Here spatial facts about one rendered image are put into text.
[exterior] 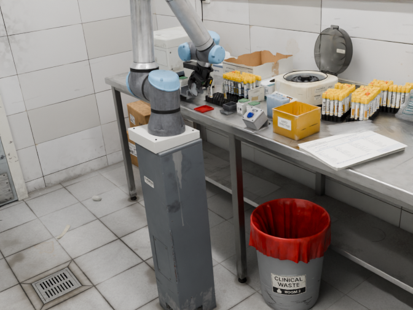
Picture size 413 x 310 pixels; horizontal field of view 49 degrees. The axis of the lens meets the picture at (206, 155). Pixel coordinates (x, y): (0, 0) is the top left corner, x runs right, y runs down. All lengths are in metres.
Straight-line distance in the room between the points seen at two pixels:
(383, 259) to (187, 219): 0.88
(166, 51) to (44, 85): 1.38
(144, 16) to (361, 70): 1.04
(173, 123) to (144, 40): 0.34
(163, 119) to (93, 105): 1.90
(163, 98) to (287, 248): 0.81
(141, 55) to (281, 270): 1.09
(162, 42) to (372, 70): 1.00
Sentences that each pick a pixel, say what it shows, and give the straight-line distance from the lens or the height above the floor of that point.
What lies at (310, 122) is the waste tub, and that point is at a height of 0.93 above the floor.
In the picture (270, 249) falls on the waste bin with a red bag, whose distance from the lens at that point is 2.00.
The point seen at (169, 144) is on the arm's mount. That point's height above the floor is 0.89.
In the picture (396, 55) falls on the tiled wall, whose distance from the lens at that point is 2.16.
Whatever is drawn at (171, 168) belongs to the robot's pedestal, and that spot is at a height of 0.80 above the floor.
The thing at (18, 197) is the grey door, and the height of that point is 0.03.
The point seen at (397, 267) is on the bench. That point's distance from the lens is 2.15.
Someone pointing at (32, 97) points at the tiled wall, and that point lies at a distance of 3.43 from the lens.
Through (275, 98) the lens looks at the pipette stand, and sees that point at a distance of 1.91.
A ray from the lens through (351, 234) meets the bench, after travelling 2.30.
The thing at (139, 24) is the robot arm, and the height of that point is 1.32.
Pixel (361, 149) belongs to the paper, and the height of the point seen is 0.89.
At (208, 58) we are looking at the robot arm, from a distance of 1.86.
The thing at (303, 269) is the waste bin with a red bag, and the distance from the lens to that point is 2.06.
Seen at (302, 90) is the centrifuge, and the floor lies 0.97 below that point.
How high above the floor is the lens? 1.57
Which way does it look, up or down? 25 degrees down
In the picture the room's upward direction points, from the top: 5 degrees counter-clockwise
